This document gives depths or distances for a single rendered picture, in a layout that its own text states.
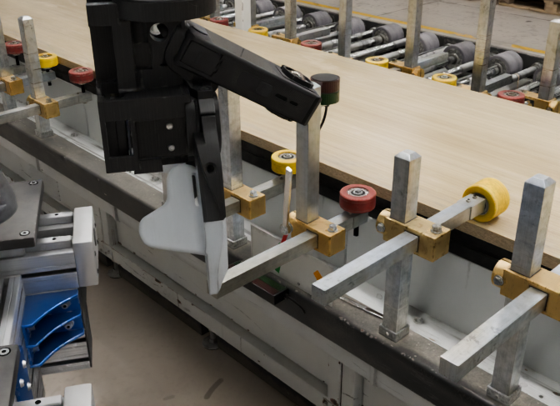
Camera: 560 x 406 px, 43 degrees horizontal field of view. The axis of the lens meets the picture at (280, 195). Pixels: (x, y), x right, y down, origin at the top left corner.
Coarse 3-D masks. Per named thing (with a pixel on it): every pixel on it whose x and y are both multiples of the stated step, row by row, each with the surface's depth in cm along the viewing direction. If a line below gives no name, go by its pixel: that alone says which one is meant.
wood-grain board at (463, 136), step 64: (0, 0) 346; (64, 0) 345; (64, 64) 256; (320, 64) 246; (256, 128) 193; (384, 128) 192; (448, 128) 192; (512, 128) 191; (384, 192) 160; (448, 192) 158; (512, 192) 158
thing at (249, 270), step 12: (336, 216) 157; (348, 216) 157; (360, 216) 158; (348, 228) 157; (288, 240) 148; (300, 240) 147; (312, 240) 149; (264, 252) 143; (276, 252) 143; (288, 252) 145; (300, 252) 147; (240, 264) 139; (252, 264) 139; (264, 264) 141; (276, 264) 143; (228, 276) 136; (240, 276) 137; (252, 276) 139; (228, 288) 135
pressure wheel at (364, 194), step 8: (352, 184) 160; (360, 184) 160; (344, 192) 157; (352, 192) 158; (360, 192) 157; (368, 192) 157; (344, 200) 155; (352, 200) 154; (360, 200) 154; (368, 200) 154; (344, 208) 156; (352, 208) 155; (360, 208) 154; (368, 208) 155
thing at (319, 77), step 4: (312, 76) 144; (316, 76) 144; (320, 76) 144; (324, 76) 144; (328, 76) 144; (332, 76) 144; (336, 76) 144; (316, 80) 142; (320, 80) 141; (324, 80) 141; (328, 80) 141; (332, 80) 141; (336, 92) 143; (324, 112) 147; (320, 116) 144; (324, 116) 147; (320, 120) 144; (324, 120) 147; (320, 124) 147; (320, 128) 147
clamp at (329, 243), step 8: (296, 224) 154; (304, 224) 152; (312, 224) 151; (320, 224) 151; (328, 224) 151; (296, 232) 154; (312, 232) 150; (320, 232) 149; (328, 232) 148; (336, 232) 148; (344, 232) 150; (320, 240) 149; (328, 240) 147; (336, 240) 149; (344, 240) 151; (320, 248) 150; (328, 248) 148; (336, 248) 150; (344, 248) 152; (328, 256) 149
